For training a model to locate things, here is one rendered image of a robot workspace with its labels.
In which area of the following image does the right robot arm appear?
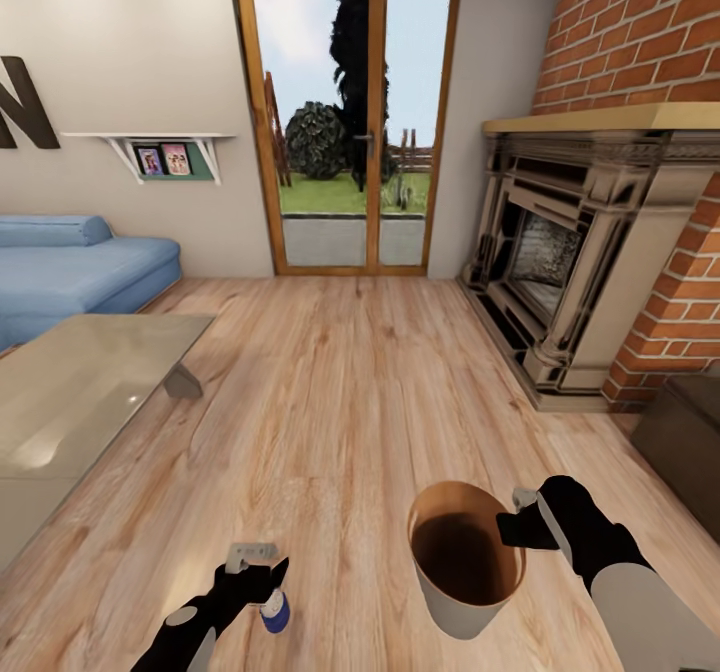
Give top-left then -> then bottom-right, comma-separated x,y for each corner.
497,475 -> 720,672

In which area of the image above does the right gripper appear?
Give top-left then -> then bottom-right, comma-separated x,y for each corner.
497,507 -> 562,551

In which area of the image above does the can of soda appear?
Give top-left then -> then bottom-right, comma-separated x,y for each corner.
258,587 -> 290,633

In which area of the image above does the trash can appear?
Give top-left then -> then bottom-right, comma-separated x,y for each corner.
407,481 -> 527,640

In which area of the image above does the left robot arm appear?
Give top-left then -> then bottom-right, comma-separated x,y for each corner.
130,542 -> 289,672

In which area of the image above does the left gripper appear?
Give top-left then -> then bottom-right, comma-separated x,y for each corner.
213,557 -> 289,618

